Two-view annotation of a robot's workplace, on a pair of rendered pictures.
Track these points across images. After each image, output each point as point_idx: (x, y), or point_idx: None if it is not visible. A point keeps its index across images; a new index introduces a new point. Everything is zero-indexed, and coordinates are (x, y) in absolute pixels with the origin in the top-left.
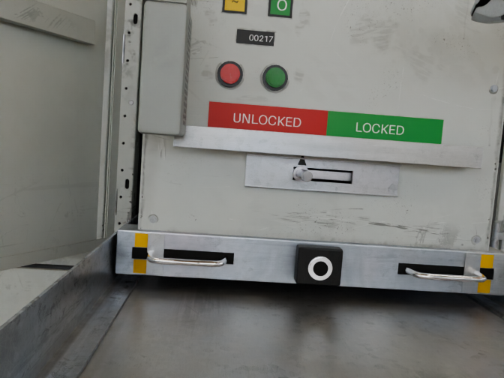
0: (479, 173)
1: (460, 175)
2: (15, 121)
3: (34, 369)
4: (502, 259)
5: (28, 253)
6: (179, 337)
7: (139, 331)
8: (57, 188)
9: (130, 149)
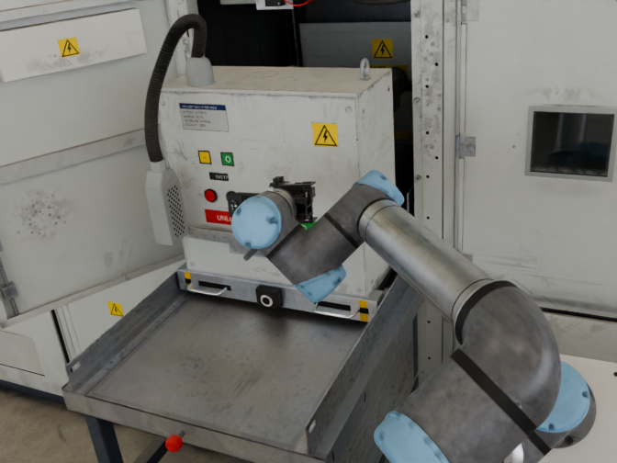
0: (354, 254)
1: None
2: (136, 197)
3: (112, 351)
4: (372, 304)
5: (157, 263)
6: (179, 336)
7: (167, 331)
8: None
9: None
